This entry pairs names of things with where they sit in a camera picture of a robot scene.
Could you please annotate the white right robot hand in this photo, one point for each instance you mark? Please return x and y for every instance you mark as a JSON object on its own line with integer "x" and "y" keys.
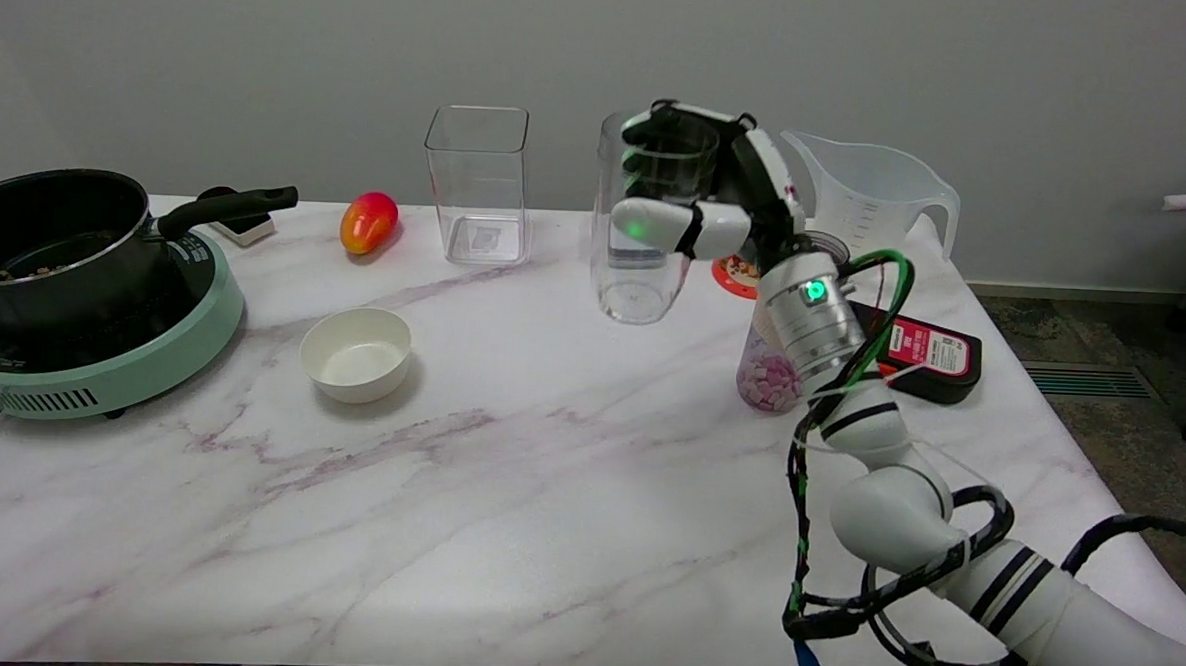
{"x": 759, "y": 195}

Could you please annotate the clear drinking glass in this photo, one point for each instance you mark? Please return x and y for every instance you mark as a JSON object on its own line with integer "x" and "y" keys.
{"x": 635, "y": 285}

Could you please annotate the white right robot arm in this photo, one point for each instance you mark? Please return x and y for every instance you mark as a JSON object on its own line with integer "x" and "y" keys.
{"x": 906, "y": 507}

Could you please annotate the large clear measuring jug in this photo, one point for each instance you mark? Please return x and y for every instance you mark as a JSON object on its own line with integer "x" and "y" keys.
{"x": 869, "y": 200}

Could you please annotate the red round coaster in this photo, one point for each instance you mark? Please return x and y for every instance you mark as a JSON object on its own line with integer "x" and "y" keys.
{"x": 730, "y": 279}

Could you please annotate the clear bottle with pink pills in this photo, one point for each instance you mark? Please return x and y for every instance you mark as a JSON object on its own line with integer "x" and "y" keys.
{"x": 766, "y": 381}

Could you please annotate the black device with red label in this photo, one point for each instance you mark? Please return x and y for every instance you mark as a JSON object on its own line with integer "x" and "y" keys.
{"x": 937, "y": 353}

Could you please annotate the clear square storage container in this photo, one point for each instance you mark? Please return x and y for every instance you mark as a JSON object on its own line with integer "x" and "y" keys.
{"x": 477, "y": 188}

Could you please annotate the floor vent grille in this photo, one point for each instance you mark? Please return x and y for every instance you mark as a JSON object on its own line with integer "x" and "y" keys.
{"x": 1086, "y": 381}

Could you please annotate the red yellow mango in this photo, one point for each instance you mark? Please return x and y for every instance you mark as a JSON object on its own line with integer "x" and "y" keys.
{"x": 368, "y": 222}

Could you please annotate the white bowl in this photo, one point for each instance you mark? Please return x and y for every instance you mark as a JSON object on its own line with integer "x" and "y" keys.
{"x": 356, "y": 355}

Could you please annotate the white block with black top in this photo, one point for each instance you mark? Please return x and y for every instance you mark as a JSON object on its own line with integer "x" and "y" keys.
{"x": 242, "y": 226}

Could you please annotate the green induction cooker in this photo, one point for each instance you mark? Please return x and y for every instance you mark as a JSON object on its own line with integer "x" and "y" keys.
{"x": 131, "y": 363}

